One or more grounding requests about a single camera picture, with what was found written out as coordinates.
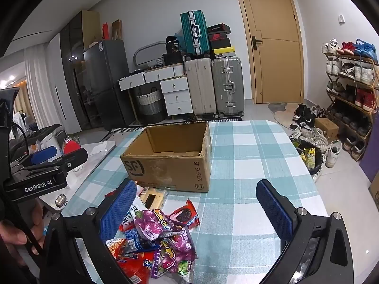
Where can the small metal object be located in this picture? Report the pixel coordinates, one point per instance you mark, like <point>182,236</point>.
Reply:
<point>61,200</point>

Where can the white curtain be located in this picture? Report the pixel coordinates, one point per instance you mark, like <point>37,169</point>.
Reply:
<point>38,88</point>

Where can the large cardboard box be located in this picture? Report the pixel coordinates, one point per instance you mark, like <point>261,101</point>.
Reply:
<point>375,192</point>

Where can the black orange shoe box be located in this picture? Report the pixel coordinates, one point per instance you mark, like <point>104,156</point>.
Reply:
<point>218,28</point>

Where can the white drawer desk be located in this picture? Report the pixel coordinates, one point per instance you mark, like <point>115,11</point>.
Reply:
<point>174,87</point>

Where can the black printed box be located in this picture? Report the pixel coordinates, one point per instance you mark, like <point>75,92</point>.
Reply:
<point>173,47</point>

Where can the white snack packet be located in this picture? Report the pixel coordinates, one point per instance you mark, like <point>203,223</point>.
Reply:
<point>136,205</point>

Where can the grey door mat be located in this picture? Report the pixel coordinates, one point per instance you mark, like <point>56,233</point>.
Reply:
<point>278,108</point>

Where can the red cookie packet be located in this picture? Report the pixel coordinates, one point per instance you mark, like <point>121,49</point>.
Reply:
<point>185,214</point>

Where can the grey refrigerator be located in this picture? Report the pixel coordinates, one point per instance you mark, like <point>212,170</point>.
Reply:
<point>109,74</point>

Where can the heap of loose shoes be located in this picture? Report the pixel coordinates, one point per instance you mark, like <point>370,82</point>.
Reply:
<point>305,121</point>

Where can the white wardrobe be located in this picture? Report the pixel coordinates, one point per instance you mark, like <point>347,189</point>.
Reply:
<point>60,94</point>

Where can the white marble side table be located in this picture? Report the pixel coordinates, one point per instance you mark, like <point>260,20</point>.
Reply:
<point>94,151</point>

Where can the brown paper bag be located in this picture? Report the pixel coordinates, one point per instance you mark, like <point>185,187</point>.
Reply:
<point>117,31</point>

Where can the blue cookie packet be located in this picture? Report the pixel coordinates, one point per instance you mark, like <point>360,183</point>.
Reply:
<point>139,241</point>

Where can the green candy packet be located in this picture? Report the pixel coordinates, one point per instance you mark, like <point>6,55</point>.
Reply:
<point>183,267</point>

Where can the teal suitcase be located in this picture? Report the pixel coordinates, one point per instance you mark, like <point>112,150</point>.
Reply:
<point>192,32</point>

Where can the purple mat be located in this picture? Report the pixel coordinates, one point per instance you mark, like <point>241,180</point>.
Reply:
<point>373,165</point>

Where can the woven laundry basket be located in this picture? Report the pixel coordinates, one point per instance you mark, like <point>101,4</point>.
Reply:
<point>149,106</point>

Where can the orange snack packet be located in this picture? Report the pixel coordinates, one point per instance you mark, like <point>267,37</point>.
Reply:
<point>118,247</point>

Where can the beige suitcase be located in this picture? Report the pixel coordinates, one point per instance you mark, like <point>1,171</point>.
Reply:
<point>200,88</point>

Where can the dark grey rounded object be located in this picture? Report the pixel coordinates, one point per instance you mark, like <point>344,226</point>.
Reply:
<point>51,131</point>

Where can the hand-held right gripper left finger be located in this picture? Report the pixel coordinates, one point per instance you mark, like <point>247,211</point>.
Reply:
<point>118,210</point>

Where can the black trash bin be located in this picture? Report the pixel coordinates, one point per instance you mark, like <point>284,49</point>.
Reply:
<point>316,168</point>

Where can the yellow label shoe box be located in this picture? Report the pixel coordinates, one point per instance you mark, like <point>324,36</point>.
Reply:
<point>224,53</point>

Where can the yellow curtain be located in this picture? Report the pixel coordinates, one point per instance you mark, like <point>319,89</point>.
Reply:
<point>20,103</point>

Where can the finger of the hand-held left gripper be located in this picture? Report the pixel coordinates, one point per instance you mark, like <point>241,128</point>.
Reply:
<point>44,154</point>
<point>74,156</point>

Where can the striped border floor rug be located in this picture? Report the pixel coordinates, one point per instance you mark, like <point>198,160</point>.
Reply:
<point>118,130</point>

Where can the dark glass cabinet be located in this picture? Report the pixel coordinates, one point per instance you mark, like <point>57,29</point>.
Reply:
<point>72,50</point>

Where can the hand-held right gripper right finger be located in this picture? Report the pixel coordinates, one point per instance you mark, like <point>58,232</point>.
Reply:
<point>275,210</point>

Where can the clear cracker packet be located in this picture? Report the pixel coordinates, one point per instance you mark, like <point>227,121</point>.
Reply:
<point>154,198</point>

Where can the person's left hand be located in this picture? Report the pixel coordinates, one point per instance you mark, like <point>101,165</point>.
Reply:
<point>37,219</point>

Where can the red paper bag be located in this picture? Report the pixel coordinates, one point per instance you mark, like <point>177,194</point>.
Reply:
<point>105,32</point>

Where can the grey curved metal frame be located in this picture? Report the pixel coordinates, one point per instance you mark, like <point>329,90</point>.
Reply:
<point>141,48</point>

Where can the red snack packet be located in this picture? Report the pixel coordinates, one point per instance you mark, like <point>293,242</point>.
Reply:
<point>133,269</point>

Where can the small cardboard box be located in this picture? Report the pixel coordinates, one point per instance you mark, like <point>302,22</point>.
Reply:
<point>327,127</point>

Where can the silver suitcase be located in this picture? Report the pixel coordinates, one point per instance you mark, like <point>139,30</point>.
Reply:
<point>228,88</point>

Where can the tan wooden door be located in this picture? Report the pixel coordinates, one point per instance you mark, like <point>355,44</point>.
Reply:
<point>275,65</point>

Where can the brown cardboard box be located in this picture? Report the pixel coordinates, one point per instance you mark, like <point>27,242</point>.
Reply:
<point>165,171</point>

